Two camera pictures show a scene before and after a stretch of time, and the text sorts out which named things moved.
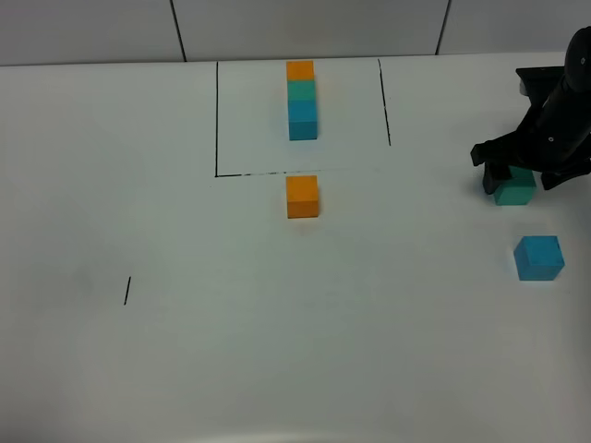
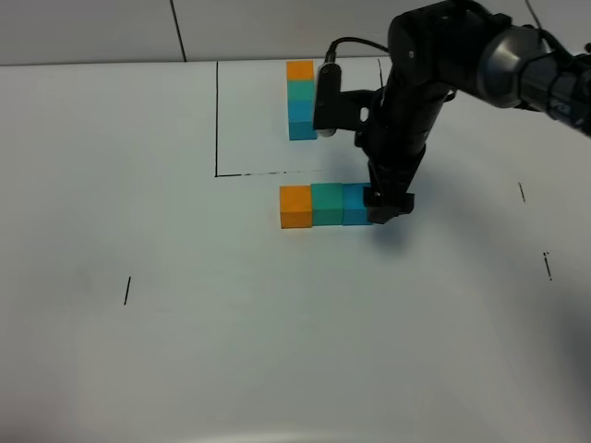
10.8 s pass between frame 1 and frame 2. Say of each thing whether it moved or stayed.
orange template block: stayed
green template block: stayed
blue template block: stayed
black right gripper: moved
